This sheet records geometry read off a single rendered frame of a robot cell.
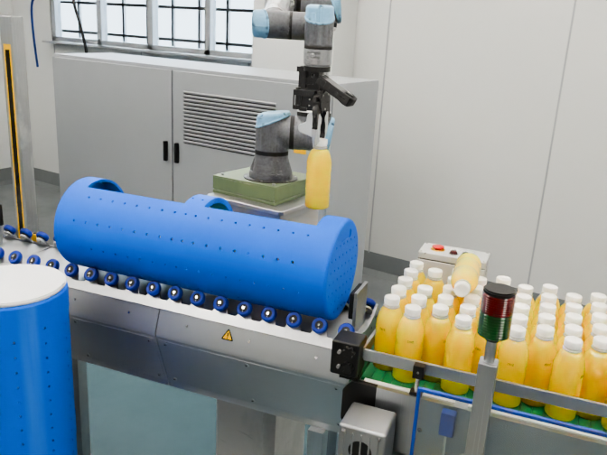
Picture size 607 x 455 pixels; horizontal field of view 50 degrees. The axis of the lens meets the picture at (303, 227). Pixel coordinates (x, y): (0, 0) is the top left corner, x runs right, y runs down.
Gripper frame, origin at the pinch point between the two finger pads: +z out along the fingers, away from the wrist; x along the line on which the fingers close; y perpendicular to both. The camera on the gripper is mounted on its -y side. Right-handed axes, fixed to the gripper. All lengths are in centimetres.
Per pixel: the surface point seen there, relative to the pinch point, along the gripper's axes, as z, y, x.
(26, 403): 67, 57, 54
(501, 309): 19, -55, 45
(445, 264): 35, -35, -18
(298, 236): 22.7, -1.0, 15.1
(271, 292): 38.0, 4.4, 19.2
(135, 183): 74, 185, -171
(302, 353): 54, -5, 18
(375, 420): 56, -31, 37
